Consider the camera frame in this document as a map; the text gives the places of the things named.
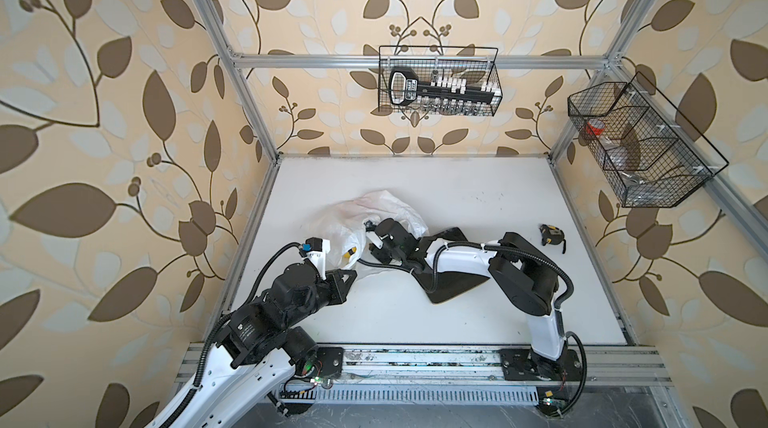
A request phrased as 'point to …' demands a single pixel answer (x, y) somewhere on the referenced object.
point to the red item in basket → (593, 130)
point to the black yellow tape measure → (552, 235)
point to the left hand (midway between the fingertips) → (355, 272)
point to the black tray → (448, 284)
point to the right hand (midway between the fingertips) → (377, 237)
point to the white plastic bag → (343, 223)
